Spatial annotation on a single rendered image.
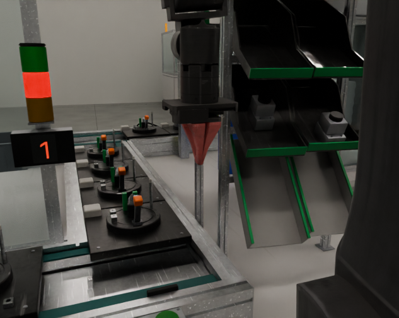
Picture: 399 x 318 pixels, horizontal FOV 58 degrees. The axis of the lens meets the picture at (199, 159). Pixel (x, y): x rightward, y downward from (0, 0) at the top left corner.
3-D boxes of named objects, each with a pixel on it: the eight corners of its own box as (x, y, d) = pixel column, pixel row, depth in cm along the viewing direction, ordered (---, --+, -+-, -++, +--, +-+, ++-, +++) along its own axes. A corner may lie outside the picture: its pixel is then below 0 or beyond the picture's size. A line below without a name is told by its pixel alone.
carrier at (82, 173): (147, 180, 133) (146, 147, 129) (79, 188, 125) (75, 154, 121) (135, 163, 155) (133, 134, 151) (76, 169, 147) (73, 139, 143)
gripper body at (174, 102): (161, 111, 56) (160, 62, 54) (221, 108, 60) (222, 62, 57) (173, 119, 50) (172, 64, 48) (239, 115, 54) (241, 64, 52)
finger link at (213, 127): (164, 161, 59) (162, 103, 56) (205, 156, 61) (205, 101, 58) (176, 174, 53) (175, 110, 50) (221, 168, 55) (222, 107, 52)
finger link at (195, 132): (178, 159, 60) (178, 102, 57) (218, 155, 62) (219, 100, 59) (191, 172, 54) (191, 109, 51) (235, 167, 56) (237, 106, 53)
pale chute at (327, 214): (355, 232, 86) (365, 226, 82) (304, 237, 84) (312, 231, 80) (321, 134, 99) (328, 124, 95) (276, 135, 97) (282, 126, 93)
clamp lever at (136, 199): (142, 223, 89) (143, 200, 84) (133, 224, 88) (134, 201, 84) (138, 212, 92) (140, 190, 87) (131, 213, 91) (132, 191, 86)
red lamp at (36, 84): (51, 97, 74) (48, 72, 72) (24, 98, 72) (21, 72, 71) (52, 94, 78) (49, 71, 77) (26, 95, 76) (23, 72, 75)
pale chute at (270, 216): (302, 243, 81) (311, 237, 77) (246, 249, 79) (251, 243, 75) (274, 137, 94) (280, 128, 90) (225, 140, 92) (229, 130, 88)
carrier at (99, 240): (191, 243, 89) (191, 195, 85) (90, 262, 81) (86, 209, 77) (166, 206, 110) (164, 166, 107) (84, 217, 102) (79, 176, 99)
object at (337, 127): (341, 147, 81) (353, 122, 77) (324, 149, 81) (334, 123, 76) (326, 126, 88) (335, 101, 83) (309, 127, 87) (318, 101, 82)
